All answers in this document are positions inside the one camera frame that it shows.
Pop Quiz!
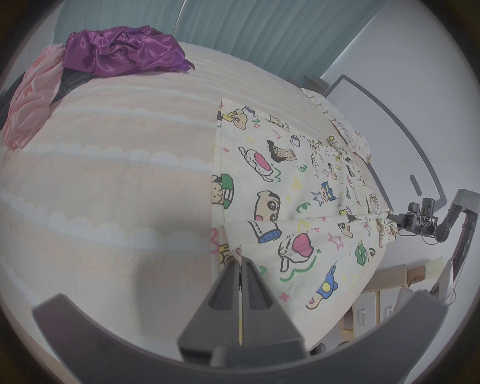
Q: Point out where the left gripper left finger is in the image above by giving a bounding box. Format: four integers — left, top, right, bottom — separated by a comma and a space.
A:
177, 247, 242, 351

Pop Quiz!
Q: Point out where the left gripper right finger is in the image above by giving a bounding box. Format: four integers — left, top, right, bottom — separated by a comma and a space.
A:
241, 258, 309, 350

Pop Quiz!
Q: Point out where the white printed pyjama top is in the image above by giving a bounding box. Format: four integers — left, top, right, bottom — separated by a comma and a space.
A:
210, 98, 398, 349

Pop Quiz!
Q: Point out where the bed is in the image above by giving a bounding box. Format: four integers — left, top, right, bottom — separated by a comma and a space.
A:
0, 39, 449, 353

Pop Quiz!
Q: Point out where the white printed pillow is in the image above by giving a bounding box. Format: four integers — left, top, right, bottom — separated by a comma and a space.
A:
302, 88, 373, 163

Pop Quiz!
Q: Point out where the grey bedside table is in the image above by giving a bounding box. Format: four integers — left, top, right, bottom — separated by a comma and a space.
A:
300, 75, 331, 94

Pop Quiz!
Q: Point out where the blue-green curtain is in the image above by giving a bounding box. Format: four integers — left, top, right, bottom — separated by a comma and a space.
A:
176, 0, 379, 81
52, 0, 186, 44

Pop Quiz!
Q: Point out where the dark grey garment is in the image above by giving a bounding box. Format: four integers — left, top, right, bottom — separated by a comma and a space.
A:
52, 69, 94, 106

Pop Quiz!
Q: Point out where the purple satin garment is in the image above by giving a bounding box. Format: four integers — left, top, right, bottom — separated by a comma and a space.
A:
64, 25, 196, 77

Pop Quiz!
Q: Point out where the pink garment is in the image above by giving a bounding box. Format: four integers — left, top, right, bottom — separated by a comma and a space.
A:
2, 45, 66, 150

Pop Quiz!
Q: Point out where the black cable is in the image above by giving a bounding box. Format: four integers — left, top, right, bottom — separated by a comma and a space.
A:
398, 227, 441, 244

